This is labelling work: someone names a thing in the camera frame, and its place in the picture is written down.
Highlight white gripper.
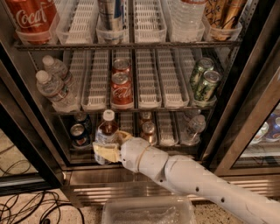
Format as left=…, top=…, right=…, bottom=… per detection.
left=93, top=130, right=151, bottom=172

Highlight brown drink plastic bottle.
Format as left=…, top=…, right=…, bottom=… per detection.
left=93, top=109, right=118, bottom=165

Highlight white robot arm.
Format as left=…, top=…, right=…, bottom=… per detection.
left=93, top=131, right=280, bottom=224

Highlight front orange can bottom shelf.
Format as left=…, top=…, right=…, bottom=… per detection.
left=140, top=122, right=157, bottom=145

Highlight orange can shelf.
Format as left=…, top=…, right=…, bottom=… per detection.
left=140, top=122, right=157, bottom=145
left=139, top=112, right=152, bottom=125

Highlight rear orange can bottom shelf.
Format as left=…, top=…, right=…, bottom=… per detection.
left=139, top=112, right=152, bottom=125

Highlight steel fridge base grille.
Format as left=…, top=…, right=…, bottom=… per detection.
left=61, top=165, right=280, bottom=207

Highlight front water bottle bottom shelf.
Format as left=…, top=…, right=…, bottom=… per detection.
left=182, top=115, right=206, bottom=146

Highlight rear water bottle bottom shelf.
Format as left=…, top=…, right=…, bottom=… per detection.
left=183, top=108, right=201, bottom=123

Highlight front water bottle middle shelf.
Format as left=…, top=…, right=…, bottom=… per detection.
left=36, top=70, right=79, bottom=113

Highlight fridge door left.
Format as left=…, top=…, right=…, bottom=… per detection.
left=0, top=62, right=65, bottom=197

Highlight rear water bottle middle shelf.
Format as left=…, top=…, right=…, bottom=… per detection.
left=42, top=55, right=75, bottom=88

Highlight silver blue can top shelf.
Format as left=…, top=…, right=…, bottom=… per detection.
left=97, top=0, right=124, bottom=32

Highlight glass fridge door right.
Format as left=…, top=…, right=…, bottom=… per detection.
left=210, top=38, right=280, bottom=176

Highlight clear water bottle top shelf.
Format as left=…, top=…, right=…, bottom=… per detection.
left=171, top=0, right=207, bottom=43

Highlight gold can top shelf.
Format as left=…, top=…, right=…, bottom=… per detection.
left=202, top=0, right=248, bottom=41

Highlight front blue Pepsi can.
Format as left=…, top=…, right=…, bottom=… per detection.
left=70, top=123, right=90, bottom=149

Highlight blue pepsi can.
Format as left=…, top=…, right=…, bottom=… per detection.
left=70, top=123, right=90, bottom=149
left=73, top=113, right=92, bottom=133

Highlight rear blue Pepsi can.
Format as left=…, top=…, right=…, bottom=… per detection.
left=73, top=113, right=92, bottom=133

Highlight front red Coca-Cola can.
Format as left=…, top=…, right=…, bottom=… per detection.
left=110, top=72, right=133, bottom=109

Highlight clear plastic bin on floor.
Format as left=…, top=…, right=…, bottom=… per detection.
left=101, top=196, right=197, bottom=224

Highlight rear red Coca-Cola can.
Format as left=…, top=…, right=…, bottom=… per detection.
left=112, top=59, right=131, bottom=76

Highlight front green can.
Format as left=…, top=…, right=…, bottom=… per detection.
left=194, top=71, right=221, bottom=102

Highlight green can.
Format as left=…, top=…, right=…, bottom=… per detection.
left=194, top=71, right=221, bottom=102
left=190, top=58, right=214, bottom=90

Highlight rear green can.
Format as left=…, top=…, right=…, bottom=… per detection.
left=190, top=58, right=214, bottom=90

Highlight white can behind glass door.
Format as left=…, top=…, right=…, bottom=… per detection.
left=250, top=122, right=269, bottom=144

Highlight large red Coca-Cola can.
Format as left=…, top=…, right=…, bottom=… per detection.
left=4, top=0, right=58, bottom=45

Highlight blue can behind glass door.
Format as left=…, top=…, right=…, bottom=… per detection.
left=265, top=113, right=280, bottom=142

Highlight middle wire shelf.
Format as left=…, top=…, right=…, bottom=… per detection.
left=50, top=106, right=214, bottom=116

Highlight wire shelf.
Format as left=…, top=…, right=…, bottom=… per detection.
left=14, top=41, right=241, bottom=51
left=50, top=106, right=214, bottom=116

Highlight black cables on floor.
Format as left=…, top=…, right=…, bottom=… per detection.
left=0, top=143, right=86, bottom=224

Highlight top wire shelf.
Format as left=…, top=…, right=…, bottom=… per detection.
left=14, top=41, right=241, bottom=51

